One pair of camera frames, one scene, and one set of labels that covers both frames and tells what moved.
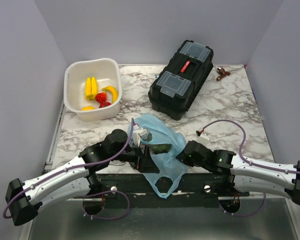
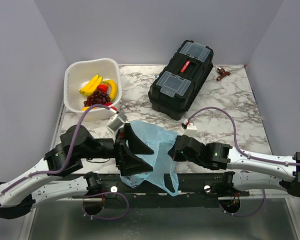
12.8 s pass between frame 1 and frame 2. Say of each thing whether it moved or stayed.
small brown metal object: stayed
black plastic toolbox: stayed
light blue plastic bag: moved
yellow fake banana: moved
